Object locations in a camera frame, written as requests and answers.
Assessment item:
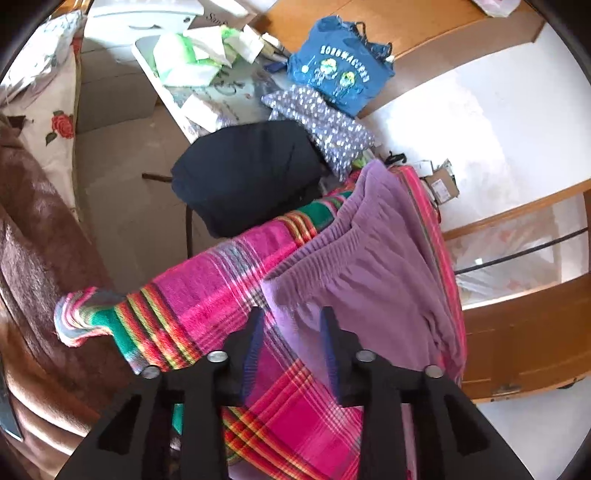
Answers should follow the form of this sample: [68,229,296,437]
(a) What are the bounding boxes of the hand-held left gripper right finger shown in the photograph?
[321,305,536,480]

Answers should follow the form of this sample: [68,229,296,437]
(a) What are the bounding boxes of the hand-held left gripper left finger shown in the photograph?
[55,307,266,480]

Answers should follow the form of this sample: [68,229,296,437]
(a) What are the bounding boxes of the purple fleece pants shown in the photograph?
[261,159,468,407]

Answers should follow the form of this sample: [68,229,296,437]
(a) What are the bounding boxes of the pink plaid blanket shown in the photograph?
[54,164,467,480]

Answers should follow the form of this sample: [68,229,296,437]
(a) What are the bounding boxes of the black folded garment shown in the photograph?
[171,119,333,238]

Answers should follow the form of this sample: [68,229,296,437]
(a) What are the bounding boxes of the translucent printed door curtain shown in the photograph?
[455,203,561,305]

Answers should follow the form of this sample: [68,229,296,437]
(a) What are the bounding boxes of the wooden door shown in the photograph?
[462,277,591,402]

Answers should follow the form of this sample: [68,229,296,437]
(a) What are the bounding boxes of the cardboard box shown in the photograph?
[418,159,460,204]

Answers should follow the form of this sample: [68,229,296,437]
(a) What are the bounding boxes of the brown fuzzy blanket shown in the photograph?
[0,115,139,480]

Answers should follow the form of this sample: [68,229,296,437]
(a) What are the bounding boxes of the blue floral cloth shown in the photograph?
[261,85,377,182]

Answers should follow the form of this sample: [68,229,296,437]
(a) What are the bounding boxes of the glass-top desk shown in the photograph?
[131,25,296,144]

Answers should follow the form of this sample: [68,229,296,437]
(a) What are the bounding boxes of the blue printed tote bag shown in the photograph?
[265,16,395,118]

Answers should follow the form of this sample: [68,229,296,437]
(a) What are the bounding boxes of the green white tissue pack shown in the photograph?
[154,34,220,86]
[222,25,264,63]

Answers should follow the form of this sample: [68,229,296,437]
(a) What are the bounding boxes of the rose print quilt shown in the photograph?
[0,9,84,222]

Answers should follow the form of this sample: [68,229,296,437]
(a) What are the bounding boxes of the wooden wardrobe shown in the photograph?
[259,0,546,118]

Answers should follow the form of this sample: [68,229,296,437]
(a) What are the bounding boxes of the white drawer cabinet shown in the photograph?
[83,0,208,65]

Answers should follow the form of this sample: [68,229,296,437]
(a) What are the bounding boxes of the white plastic bag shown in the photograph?
[471,0,518,17]

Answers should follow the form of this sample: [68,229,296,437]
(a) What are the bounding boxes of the dark metal chair frame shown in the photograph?
[142,172,195,260]

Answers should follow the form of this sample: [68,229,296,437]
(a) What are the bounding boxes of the wooden door frame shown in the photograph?
[443,178,591,315]

